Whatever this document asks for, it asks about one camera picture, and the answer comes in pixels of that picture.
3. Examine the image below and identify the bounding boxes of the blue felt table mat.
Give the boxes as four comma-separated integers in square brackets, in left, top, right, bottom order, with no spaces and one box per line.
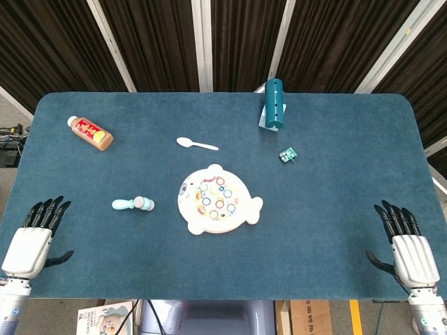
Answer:
[0,91,447,301]

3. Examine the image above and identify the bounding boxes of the black torso cable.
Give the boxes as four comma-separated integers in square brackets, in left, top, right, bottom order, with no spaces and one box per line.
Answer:
[115,299,166,335]

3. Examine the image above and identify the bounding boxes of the brown drink bottle red label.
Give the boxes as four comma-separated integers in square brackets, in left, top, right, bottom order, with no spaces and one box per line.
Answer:
[67,115,115,152]

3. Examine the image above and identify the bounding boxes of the dark brown pleated curtain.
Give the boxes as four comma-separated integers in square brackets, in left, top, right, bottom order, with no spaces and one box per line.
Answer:
[0,0,447,168]

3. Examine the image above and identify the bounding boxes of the illustrated box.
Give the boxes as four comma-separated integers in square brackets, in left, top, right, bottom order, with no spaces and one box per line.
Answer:
[77,300,134,335]

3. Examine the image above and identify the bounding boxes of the small green toy tank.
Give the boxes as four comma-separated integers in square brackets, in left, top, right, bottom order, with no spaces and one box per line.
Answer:
[278,147,299,163]

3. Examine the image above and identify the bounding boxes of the cream whack-a-mole toy game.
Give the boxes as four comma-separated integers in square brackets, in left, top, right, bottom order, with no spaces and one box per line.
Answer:
[177,163,264,236]

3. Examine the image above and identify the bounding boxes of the white plastic spoon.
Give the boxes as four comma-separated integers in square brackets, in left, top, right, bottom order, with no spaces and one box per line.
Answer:
[176,137,220,151]

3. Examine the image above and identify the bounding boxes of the brown cardboard box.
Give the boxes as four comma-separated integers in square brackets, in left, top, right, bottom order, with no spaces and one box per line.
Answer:
[275,299,332,335]

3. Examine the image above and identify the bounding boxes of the black equipment with cables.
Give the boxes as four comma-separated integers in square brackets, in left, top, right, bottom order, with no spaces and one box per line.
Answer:
[0,124,29,169]

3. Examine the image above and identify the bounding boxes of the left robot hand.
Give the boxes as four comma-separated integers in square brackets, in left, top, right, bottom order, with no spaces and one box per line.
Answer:
[1,195,75,280]

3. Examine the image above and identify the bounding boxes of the pale teal toy hammer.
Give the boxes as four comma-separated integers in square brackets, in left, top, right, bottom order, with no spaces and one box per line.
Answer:
[111,195,156,212]

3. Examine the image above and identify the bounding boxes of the grey-blue robot torso base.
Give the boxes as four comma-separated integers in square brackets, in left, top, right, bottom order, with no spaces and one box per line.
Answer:
[139,299,277,335]

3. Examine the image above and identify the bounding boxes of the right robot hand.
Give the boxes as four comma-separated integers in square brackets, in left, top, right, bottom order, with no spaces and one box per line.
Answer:
[365,200,441,290]

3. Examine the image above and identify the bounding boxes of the white partition frame post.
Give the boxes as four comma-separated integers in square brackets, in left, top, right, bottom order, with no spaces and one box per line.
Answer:
[268,0,298,93]
[191,0,214,93]
[86,0,137,93]
[354,0,437,94]

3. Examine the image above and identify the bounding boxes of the teal cylinder holder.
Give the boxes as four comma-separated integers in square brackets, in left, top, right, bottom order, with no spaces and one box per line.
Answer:
[264,77,286,129]

